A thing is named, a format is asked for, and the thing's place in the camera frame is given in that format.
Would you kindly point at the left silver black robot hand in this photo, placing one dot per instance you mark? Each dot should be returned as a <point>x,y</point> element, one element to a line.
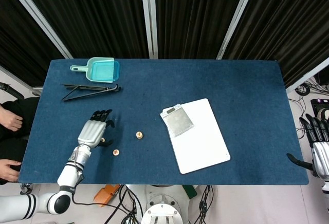
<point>91,132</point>

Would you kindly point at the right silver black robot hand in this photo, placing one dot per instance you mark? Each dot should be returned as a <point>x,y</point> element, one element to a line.
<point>320,154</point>

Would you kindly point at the bystander bare hand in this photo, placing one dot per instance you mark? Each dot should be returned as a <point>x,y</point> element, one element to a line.
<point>9,170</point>
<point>10,120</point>

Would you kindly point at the small wooden piece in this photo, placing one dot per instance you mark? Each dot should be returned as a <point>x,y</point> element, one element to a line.
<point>116,152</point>

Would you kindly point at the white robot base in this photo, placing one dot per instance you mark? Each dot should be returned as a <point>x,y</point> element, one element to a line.
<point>162,211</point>

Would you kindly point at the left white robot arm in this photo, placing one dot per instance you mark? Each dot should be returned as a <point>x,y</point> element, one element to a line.
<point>69,175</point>

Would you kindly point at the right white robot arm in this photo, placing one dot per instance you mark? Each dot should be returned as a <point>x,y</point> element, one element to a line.
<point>327,184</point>

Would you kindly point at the bystander black clothing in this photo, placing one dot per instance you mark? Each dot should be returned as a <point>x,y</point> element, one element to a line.
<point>15,144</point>

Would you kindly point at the grey caster wheel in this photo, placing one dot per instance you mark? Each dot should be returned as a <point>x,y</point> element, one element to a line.
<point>25,189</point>

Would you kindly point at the black chair armrest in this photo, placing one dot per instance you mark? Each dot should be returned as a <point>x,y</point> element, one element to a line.
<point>13,91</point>

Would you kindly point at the black folding stand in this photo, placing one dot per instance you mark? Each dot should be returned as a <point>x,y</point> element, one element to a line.
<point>102,88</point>

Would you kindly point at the black device box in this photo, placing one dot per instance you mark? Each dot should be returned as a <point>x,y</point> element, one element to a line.
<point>316,105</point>

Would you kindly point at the blue translucent plastic tray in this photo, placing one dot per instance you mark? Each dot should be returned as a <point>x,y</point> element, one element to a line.
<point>105,71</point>

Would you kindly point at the orange plastic object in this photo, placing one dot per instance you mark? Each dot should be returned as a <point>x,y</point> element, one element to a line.
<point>105,197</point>

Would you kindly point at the mint green plastic dustpan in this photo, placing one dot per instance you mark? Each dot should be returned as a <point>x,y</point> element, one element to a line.
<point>77,68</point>

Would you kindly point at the black pleated curtain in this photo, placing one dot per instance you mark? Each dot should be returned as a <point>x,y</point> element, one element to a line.
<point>288,23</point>
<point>18,41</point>
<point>195,16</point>
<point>90,16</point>

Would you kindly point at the silver digital kitchen scale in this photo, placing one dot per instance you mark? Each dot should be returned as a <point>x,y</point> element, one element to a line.
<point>178,121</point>

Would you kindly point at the blue felt table cover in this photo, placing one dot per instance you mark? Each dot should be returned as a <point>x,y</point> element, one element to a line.
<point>231,93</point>

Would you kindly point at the white board with black rim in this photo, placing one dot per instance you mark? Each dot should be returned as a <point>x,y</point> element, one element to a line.
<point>200,147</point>

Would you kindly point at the dark green object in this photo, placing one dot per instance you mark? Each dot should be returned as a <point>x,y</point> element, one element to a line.
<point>190,191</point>

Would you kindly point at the white metal frame post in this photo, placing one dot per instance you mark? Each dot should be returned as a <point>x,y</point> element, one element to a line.
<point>308,76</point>
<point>15,78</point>
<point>238,16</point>
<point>149,16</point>
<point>38,16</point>

